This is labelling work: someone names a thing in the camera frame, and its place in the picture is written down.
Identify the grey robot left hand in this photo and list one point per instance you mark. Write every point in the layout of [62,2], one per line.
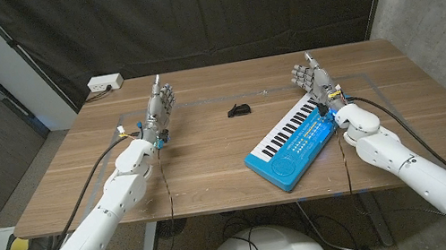
[157,109]

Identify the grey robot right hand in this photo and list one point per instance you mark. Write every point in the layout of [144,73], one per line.
[321,83]

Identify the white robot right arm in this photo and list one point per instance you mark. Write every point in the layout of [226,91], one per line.
[417,174]

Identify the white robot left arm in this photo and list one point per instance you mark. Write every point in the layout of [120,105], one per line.
[98,223]

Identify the blue toy keyboard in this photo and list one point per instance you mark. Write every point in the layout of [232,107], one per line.
[288,164]

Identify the white power strip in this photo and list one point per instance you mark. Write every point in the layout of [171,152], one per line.
[104,82]

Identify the black backdrop curtain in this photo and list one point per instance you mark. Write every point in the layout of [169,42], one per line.
[195,11]

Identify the round black floor object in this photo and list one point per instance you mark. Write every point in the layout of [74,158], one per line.
[172,227]

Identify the white table leg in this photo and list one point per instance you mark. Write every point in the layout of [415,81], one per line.
[149,246]
[377,221]

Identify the yellow floor object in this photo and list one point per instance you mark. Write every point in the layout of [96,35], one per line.
[19,247]

